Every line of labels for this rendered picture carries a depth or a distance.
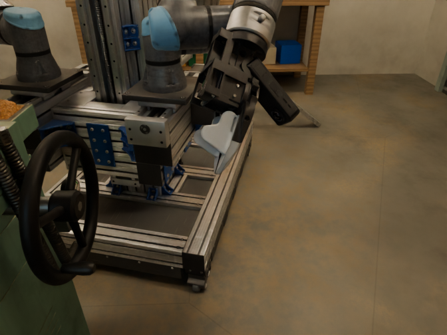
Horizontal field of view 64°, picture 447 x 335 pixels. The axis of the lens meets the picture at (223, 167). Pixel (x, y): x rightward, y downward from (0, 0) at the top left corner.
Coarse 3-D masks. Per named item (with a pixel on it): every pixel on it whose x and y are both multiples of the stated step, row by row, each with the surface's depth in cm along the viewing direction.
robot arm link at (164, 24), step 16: (160, 0) 65; (176, 0) 63; (192, 0) 65; (160, 16) 62; (176, 16) 62; (192, 16) 62; (208, 16) 63; (160, 32) 62; (176, 32) 62; (192, 32) 63; (208, 32) 64; (160, 48) 65; (176, 48) 65; (192, 48) 66; (208, 48) 68
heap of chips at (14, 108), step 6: (0, 102) 82; (6, 102) 83; (12, 102) 84; (0, 108) 81; (6, 108) 82; (12, 108) 83; (18, 108) 85; (0, 114) 80; (6, 114) 81; (12, 114) 82
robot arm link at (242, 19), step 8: (240, 8) 54; (248, 8) 54; (256, 8) 54; (232, 16) 55; (240, 16) 54; (248, 16) 54; (256, 16) 54; (264, 16) 53; (232, 24) 54; (240, 24) 54; (248, 24) 53; (256, 24) 53; (264, 24) 54; (272, 24) 55; (248, 32) 54; (256, 32) 53; (264, 32) 54; (272, 32) 56; (264, 40) 55
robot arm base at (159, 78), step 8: (152, 64) 115; (160, 64) 114; (168, 64) 115; (176, 64) 117; (144, 72) 119; (152, 72) 116; (160, 72) 115; (168, 72) 116; (176, 72) 117; (144, 80) 120; (152, 80) 116; (160, 80) 116; (168, 80) 116; (176, 80) 118; (184, 80) 121; (144, 88) 120; (152, 88) 117; (160, 88) 116; (168, 88) 117; (176, 88) 118
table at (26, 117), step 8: (24, 104) 88; (32, 104) 88; (16, 112) 83; (24, 112) 84; (32, 112) 88; (0, 120) 80; (8, 120) 80; (16, 120) 81; (24, 120) 84; (32, 120) 88; (24, 128) 84; (32, 128) 88; (24, 136) 84; (0, 200) 61; (0, 208) 61
